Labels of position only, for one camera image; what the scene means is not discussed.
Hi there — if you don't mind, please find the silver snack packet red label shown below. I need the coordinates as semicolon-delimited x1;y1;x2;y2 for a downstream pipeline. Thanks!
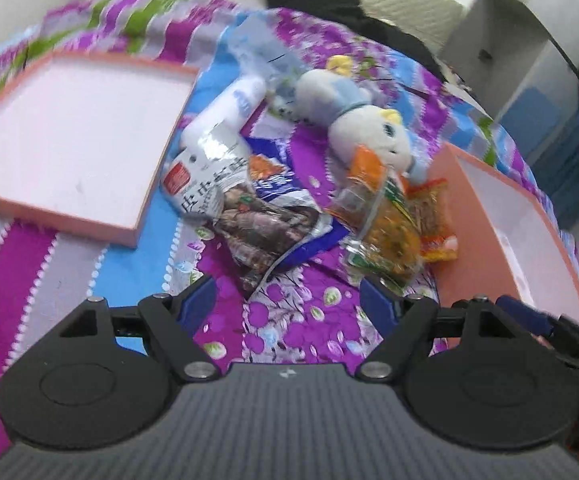
161;122;335;297

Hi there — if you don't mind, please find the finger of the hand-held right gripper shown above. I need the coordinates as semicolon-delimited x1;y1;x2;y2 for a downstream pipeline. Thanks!
497;296;579;356

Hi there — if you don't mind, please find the white plush doll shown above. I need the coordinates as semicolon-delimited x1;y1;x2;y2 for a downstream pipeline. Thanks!
294;55;430;186

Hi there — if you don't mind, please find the orange red snack packet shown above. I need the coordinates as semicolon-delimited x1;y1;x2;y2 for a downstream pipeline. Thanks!
404;177;459;263

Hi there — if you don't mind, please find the pink cardboard box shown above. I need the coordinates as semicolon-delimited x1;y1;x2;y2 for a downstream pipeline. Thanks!
419;141;579;336

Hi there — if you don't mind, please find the purple floral striped blanket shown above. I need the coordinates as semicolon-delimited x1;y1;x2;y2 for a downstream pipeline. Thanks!
0;0;570;461

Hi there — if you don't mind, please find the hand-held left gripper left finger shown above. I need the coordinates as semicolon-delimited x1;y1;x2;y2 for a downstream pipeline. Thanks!
44;275;220;382

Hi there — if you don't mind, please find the white spray bottle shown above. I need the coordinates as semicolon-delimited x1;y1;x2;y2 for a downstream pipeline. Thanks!
177;75;270;161

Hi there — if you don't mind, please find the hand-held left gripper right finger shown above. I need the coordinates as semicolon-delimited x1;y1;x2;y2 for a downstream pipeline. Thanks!
354;275;535;382

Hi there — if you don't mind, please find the blue white snack packet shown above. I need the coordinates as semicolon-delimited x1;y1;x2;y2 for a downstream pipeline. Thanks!
242;135;350;271

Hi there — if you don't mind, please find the pink box lid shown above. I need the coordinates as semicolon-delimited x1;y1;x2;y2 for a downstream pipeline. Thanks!
0;49;201;249

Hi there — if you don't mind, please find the clear green orange snack packet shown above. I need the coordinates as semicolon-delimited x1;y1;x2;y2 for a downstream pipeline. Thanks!
327;142;423;291

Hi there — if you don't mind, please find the light blue plastic bag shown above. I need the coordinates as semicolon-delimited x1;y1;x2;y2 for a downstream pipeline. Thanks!
222;12;305;111

